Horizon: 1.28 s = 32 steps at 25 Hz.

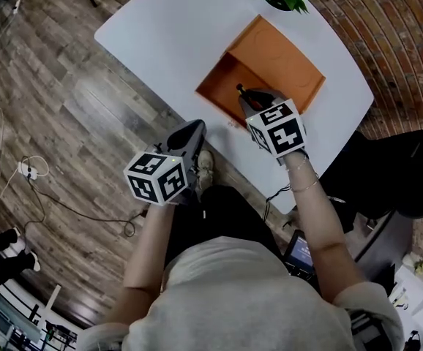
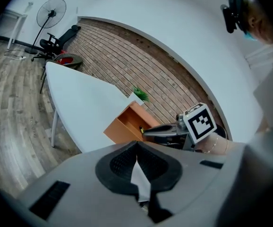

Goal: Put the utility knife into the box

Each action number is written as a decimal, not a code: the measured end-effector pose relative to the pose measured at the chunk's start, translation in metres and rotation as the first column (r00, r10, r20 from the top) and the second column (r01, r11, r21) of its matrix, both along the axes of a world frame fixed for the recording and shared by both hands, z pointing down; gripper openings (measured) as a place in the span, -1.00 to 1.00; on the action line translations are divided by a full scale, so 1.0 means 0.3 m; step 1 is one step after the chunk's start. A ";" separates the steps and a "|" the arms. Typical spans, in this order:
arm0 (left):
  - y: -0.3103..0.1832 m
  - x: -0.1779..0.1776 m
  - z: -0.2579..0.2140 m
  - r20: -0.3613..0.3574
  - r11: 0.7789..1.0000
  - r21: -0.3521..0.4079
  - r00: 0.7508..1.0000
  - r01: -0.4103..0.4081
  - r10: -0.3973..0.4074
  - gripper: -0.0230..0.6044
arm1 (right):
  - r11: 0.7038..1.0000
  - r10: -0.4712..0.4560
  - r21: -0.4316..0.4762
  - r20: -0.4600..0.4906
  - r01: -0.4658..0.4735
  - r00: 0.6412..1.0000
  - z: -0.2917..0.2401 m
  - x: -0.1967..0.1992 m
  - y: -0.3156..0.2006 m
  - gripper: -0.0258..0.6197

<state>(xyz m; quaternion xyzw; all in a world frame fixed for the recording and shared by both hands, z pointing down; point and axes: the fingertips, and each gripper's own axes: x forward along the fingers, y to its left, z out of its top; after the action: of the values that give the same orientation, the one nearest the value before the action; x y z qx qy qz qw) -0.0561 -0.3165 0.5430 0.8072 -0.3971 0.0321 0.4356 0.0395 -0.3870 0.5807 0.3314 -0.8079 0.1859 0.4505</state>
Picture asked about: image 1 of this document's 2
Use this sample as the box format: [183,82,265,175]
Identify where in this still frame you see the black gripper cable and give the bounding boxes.
[261,183,293,222]

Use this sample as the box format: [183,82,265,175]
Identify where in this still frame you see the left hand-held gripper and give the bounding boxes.
[123,119,208,208]

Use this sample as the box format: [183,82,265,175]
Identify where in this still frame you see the black chair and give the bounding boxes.
[319,129,423,219]

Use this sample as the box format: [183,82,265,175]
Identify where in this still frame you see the person's beige shoe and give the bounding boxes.
[195,149,217,192]

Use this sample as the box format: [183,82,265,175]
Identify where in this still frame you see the person's right forearm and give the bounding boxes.
[283,151,367,303]

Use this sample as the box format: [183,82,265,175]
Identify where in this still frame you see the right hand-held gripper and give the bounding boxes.
[236,88,307,167]

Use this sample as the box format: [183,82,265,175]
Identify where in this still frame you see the black floor cable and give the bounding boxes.
[20,154,147,238]

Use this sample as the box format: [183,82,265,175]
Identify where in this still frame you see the person's black trousers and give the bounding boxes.
[162,184,282,271]

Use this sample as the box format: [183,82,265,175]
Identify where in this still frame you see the orange box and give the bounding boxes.
[195,14,327,128]

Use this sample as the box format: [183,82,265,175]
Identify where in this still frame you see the person's left forearm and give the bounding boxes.
[122,202,179,325]

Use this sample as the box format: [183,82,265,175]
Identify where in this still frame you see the thin bangle bracelet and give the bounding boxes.
[289,173,320,194]

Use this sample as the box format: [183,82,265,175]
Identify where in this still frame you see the person's grey shirt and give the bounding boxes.
[75,235,405,351]

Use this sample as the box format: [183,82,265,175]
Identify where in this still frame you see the white storage box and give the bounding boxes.
[389,260,423,322]

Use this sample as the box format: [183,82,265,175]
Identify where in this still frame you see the black tablet screen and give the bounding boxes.
[282,229,315,271]

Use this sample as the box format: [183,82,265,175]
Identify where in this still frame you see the thin chain bracelet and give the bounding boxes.
[286,155,308,174]

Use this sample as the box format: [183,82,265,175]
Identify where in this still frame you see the white power strip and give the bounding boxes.
[16,159,50,179]

